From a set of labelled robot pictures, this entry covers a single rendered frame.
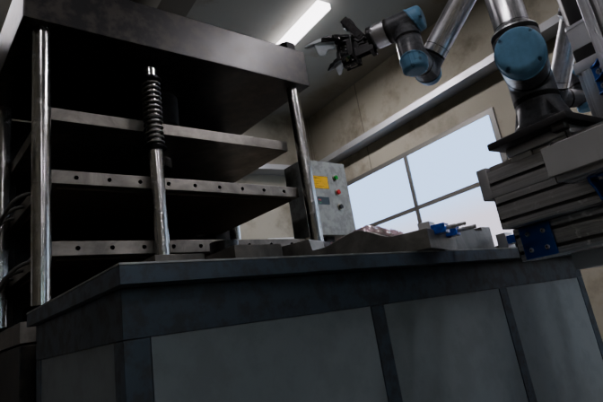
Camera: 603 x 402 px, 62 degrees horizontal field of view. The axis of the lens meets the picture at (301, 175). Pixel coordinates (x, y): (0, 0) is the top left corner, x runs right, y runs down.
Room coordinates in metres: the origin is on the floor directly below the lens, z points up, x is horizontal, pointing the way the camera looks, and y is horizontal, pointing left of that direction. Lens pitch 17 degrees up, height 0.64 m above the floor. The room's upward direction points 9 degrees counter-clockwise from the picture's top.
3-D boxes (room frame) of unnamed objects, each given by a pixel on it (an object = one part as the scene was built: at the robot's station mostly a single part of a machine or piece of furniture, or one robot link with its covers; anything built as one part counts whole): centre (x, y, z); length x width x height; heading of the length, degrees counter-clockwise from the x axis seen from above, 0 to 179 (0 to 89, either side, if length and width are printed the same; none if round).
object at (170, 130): (2.22, 0.69, 1.51); 1.10 x 0.70 x 0.05; 132
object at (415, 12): (1.27, -0.37, 1.43); 0.11 x 0.08 x 0.09; 62
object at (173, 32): (2.18, 0.65, 1.75); 1.30 x 0.84 x 0.61; 132
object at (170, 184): (2.21, 0.68, 1.26); 1.10 x 0.74 x 0.05; 132
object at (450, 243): (1.61, -0.17, 0.85); 0.50 x 0.26 x 0.11; 59
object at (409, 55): (1.29, -0.37, 1.34); 0.11 x 0.08 x 0.11; 152
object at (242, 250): (1.36, 0.21, 0.83); 0.20 x 0.15 x 0.07; 42
